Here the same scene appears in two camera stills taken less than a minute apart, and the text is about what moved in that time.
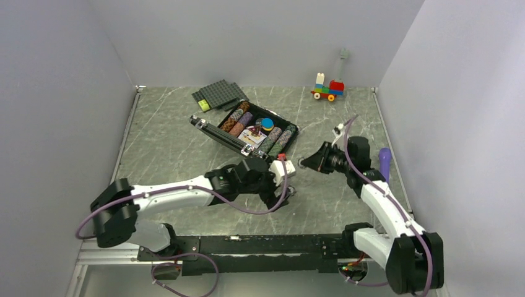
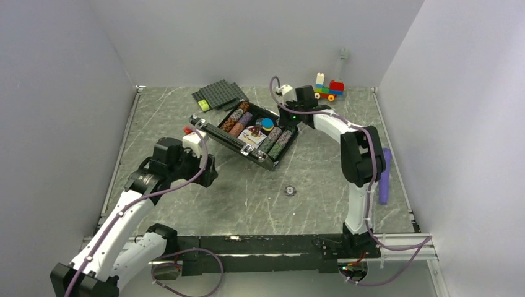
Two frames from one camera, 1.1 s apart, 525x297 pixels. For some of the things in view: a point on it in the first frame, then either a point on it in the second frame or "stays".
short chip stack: x=291 y=190 stays
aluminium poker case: x=251 y=129 stays
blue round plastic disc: x=267 y=123 stays
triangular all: x=256 y=130 stays
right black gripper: x=318 y=161 to x=285 y=120
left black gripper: x=270 y=198 to x=210 y=173
